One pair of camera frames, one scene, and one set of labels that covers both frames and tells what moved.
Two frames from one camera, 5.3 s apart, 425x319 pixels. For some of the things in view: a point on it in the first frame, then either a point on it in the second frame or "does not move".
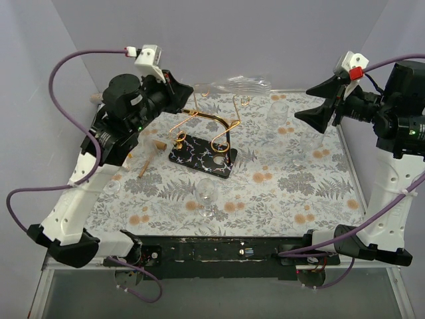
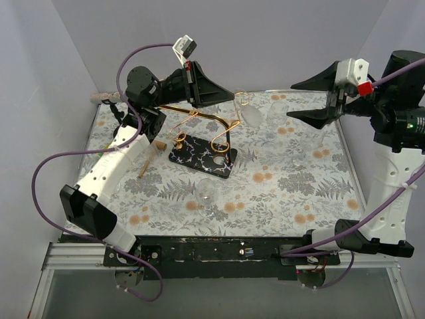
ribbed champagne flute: [241, 84] -> [241, 98]
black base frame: [245, 256] does not move
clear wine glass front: [206, 193] does not move
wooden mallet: [157, 145] does not move
